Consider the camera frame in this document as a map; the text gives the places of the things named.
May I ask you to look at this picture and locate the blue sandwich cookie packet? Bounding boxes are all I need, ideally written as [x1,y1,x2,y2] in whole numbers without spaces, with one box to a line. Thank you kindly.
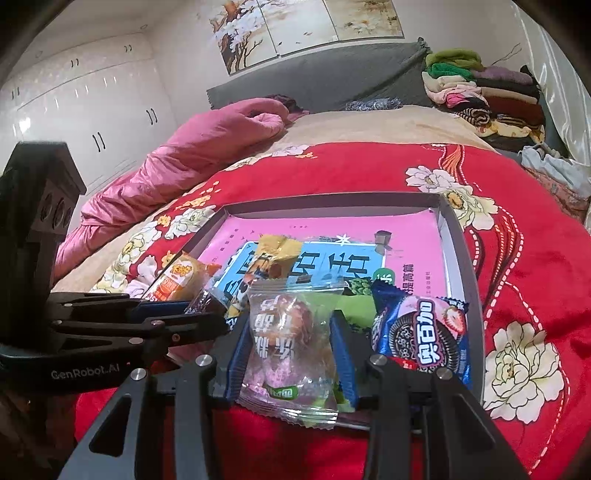
[370,281,472,385]

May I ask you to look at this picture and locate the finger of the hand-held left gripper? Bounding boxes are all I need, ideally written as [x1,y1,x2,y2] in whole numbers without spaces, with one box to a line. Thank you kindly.
[46,292,186,324]
[50,311,230,366]

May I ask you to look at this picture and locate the grey tray pink liner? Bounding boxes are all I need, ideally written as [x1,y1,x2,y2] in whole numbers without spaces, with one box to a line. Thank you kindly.
[182,191,486,431]

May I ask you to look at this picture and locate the flowering tree wall painting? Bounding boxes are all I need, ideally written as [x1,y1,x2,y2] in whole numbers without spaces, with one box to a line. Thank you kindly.
[210,0,406,75]

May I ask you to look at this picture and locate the long gold snack packet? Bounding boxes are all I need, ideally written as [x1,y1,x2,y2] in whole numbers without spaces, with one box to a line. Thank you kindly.
[225,234,302,325]

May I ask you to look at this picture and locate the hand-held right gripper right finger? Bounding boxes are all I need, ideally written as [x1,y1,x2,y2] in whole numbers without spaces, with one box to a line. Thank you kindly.
[330,311,529,480]

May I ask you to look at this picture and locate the white satin curtain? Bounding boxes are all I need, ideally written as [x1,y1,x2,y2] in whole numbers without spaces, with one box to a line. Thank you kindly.
[508,0,591,181]

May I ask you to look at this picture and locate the clear red print pastry packet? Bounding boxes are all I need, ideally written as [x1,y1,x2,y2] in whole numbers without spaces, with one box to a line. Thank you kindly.
[237,281,345,429]

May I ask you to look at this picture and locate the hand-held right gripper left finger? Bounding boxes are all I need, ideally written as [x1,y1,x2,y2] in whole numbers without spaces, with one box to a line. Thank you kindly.
[58,318,254,480]

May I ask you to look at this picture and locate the dark patterned pillow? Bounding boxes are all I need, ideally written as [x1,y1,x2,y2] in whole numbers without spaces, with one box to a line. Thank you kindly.
[346,98,403,112]

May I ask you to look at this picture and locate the beige bed sheet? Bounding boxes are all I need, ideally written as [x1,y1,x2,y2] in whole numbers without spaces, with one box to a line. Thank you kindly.
[60,105,500,296]

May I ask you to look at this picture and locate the small black candy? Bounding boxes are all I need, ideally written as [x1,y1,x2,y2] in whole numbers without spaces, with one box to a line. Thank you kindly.
[185,290,223,316]

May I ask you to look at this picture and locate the pink and blue book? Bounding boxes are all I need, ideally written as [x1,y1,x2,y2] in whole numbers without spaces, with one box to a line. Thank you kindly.
[210,216,452,326]

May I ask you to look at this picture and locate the dark maroon cloth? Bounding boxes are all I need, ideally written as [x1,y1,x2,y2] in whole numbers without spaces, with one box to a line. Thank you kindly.
[265,95,311,114]

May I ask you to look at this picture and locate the pink quilt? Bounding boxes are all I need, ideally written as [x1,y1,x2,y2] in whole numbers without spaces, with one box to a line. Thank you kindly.
[53,98,290,282]

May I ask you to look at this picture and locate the white wardrobe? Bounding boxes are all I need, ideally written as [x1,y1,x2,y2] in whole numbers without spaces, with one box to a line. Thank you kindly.
[0,32,179,213]

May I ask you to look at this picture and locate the grey headboard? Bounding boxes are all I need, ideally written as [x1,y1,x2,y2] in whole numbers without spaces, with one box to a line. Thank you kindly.
[206,37,431,114]

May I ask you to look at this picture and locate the black green pea packet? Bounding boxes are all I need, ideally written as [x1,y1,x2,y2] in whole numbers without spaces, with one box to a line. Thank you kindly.
[348,276,378,299]

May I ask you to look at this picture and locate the stack of folded clothes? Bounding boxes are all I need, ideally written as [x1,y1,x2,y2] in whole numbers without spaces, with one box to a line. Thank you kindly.
[422,48,549,145]

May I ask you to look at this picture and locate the pink floral cloth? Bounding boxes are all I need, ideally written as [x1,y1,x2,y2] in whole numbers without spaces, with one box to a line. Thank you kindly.
[526,171,591,223]

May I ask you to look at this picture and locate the red floral blanket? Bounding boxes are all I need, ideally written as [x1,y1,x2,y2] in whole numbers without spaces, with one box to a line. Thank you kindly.
[74,143,591,480]

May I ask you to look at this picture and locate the light blue crumpled cloth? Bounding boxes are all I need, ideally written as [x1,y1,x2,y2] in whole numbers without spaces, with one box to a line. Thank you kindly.
[522,145,591,199]

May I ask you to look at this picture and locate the green and clear pastry packet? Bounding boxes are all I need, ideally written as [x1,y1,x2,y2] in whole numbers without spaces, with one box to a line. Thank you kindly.
[335,295,376,335]

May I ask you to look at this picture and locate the orange rice cracker packet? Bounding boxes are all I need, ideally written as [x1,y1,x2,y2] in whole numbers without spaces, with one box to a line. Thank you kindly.
[147,250,219,304]

